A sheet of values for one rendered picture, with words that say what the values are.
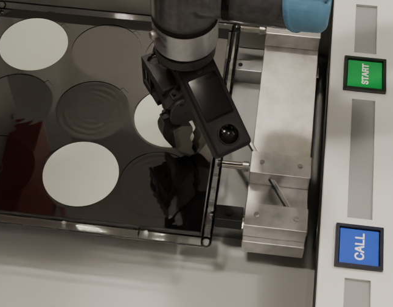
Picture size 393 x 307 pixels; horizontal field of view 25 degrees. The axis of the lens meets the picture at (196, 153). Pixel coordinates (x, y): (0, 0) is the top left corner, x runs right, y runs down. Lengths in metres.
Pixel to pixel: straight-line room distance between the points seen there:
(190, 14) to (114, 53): 0.37
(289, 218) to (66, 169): 0.30
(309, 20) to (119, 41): 0.46
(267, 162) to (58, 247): 0.30
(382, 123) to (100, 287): 0.42
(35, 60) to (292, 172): 0.41
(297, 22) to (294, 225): 0.31
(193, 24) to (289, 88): 0.36
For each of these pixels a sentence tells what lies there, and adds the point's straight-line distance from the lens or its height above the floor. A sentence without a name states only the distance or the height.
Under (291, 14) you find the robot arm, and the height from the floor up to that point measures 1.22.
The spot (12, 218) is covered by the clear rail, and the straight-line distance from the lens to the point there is 1.15.
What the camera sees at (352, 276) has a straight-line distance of 1.04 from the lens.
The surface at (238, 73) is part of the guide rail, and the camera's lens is 1.34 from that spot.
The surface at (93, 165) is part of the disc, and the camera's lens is 1.18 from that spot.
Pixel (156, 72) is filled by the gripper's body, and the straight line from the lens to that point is 1.07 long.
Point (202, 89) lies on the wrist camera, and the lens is 1.02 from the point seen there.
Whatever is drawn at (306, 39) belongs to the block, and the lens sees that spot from 1.31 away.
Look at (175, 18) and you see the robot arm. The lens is 0.94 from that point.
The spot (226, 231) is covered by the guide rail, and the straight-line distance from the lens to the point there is 1.19.
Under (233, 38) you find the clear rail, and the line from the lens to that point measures 1.30.
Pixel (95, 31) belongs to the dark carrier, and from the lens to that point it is 1.32.
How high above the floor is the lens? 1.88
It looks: 56 degrees down
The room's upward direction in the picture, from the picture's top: straight up
